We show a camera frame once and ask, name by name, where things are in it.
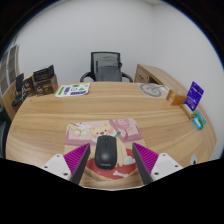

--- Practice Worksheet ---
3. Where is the wooden glass-door bookcase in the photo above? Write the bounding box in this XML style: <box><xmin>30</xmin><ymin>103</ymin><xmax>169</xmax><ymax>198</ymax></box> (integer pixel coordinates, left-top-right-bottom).
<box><xmin>0</xmin><ymin>45</ymin><xmax>20</xmax><ymax>119</ymax></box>

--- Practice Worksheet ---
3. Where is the dark brown cardboard box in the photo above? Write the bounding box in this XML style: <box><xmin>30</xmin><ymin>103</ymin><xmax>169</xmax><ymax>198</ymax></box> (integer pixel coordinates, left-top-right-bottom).
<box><xmin>33</xmin><ymin>65</ymin><xmax>58</xmax><ymax>96</ymax></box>

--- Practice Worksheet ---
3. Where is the black computer mouse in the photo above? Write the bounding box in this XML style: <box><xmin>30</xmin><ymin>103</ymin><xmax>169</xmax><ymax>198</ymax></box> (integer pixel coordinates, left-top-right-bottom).
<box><xmin>95</xmin><ymin>135</ymin><xmax>117</xmax><ymax>170</ymax></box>

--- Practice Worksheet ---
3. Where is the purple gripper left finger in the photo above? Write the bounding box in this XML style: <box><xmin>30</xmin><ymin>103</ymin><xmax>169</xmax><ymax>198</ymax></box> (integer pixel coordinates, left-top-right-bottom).
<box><xmin>40</xmin><ymin>142</ymin><xmax>92</xmax><ymax>185</ymax></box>

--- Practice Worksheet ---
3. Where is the white green printed sheet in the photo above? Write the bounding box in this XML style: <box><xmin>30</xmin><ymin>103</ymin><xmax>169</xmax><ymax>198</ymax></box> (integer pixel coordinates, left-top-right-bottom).
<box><xmin>55</xmin><ymin>83</ymin><xmax>90</xmax><ymax>97</ymax></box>

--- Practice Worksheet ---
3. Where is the black visitor chair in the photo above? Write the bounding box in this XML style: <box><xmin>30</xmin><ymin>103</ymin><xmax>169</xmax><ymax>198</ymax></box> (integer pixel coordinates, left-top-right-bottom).
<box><xmin>12</xmin><ymin>73</ymin><xmax>27</xmax><ymax>107</ymax></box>

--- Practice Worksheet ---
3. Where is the small brown cardboard box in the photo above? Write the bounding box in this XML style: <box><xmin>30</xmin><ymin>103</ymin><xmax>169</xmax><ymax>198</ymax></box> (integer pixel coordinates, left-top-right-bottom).
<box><xmin>23</xmin><ymin>76</ymin><xmax>35</xmax><ymax>97</ymax></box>

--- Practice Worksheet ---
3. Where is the green blue small box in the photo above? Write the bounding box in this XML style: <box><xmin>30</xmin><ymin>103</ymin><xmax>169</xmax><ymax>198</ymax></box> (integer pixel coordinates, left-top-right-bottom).
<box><xmin>193</xmin><ymin>110</ymin><xmax>206</xmax><ymax>130</ymax></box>

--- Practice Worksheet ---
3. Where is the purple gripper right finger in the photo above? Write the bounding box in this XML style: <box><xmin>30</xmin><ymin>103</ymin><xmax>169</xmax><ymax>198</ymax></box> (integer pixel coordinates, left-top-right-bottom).
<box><xmin>131</xmin><ymin>142</ymin><xmax>184</xmax><ymax>184</ymax></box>

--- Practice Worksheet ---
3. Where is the white desk cable grommet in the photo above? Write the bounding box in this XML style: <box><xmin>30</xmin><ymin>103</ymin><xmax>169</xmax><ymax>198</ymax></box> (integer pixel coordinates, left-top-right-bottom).
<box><xmin>190</xmin><ymin>154</ymin><xmax>198</xmax><ymax>165</ymax></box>

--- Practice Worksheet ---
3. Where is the black mesh office chair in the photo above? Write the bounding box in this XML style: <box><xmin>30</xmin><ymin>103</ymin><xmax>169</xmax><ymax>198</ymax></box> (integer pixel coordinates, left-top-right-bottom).
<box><xmin>80</xmin><ymin>51</ymin><xmax>133</xmax><ymax>82</ymax></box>

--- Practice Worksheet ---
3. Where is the grey backpack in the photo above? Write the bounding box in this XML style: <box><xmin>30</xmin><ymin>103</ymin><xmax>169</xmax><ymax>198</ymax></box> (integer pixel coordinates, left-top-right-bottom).
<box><xmin>95</xmin><ymin>56</ymin><xmax>122</xmax><ymax>82</ymax></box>

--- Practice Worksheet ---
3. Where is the orange cardboard box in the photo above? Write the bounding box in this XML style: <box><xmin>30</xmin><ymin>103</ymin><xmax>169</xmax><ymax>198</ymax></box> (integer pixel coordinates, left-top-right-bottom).
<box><xmin>166</xmin><ymin>90</ymin><xmax>187</xmax><ymax>106</ymax></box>

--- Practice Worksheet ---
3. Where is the wooden side cabinet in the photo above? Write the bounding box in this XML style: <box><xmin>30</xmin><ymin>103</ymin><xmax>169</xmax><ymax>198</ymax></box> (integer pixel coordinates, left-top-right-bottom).
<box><xmin>135</xmin><ymin>64</ymin><xmax>188</xmax><ymax>94</ymax></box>

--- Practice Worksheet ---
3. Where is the black leather sofa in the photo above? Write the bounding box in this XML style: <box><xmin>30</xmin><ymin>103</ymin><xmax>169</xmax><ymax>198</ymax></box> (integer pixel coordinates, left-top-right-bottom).
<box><xmin>0</xmin><ymin>107</ymin><xmax>9</xmax><ymax>159</ymax></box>

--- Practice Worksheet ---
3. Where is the purple standing card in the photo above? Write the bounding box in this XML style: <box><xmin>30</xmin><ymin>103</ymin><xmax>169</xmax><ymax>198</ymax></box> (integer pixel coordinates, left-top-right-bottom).
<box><xmin>185</xmin><ymin>82</ymin><xmax>204</xmax><ymax>111</ymax></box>

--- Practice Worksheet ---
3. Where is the dog cartoon mouse pad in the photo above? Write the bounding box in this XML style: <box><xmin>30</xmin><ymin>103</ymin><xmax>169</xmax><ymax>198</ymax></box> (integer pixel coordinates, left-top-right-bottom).
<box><xmin>64</xmin><ymin>118</ymin><xmax>145</xmax><ymax>180</ymax></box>

